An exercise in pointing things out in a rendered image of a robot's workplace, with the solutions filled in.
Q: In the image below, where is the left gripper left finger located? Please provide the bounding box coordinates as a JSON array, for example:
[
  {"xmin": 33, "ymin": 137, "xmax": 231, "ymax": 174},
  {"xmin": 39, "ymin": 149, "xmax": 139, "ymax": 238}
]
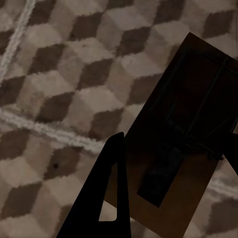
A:
[{"xmin": 57, "ymin": 132, "xmax": 132, "ymax": 238}]

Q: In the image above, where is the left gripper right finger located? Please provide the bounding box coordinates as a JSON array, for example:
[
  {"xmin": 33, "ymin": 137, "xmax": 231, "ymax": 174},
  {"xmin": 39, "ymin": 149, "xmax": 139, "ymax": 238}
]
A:
[{"xmin": 220, "ymin": 132, "xmax": 238, "ymax": 175}]

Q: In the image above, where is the mousetrap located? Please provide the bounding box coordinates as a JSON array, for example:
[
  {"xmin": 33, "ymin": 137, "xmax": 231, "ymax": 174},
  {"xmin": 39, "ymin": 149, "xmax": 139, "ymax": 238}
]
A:
[{"xmin": 104, "ymin": 32, "xmax": 238, "ymax": 238}]

